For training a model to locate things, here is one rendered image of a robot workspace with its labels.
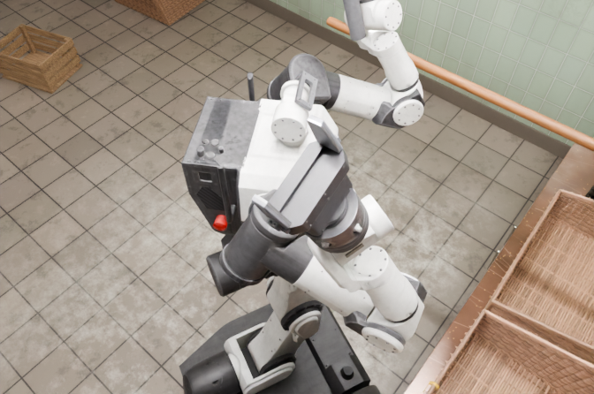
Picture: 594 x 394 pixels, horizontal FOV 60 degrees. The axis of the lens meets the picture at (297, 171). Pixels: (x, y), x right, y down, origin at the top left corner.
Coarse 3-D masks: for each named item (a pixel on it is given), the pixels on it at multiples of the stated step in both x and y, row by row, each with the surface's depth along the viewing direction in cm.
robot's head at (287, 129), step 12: (288, 84) 101; (288, 96) 98; (276, 108) 98; (288, 108) 96; (300, 108) 96; (276, 120) 95; (288, 120) 95; (300, 120) 95; (276, 132) 97; (288, 132) 97; (300, 132) 96
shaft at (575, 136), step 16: (416, 64) 153; (432, 64) 151; (448, 80) 149; (464, 80) 147; (480, 96) 145; (496, 96) 143; (512, 112) 142; (528, 112) 139; (560, 128) 135; (592, 144) 131
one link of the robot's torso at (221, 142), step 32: (224, 128) 108; (256, 128) 108; (192, 160) 103; (224, 160) 102; (256, 160) 102; (288, 160) 102; (192, 192) 109; (224, 192) 101; (256, 192) 101; (224, 224) 113
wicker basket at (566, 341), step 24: (552, 216) 191; (576, 216) 184; (528, 240) 168; (552, 240) 185; (528, 264) 178; (552, 264) 179; (576, 264) 178; (528, 288) 173; (552, 288) 173; (576, 288) 173; (504, 312) 154; (528, 312) 167; (552, 312) 167; (576, 312) 168; (552, 336) 146
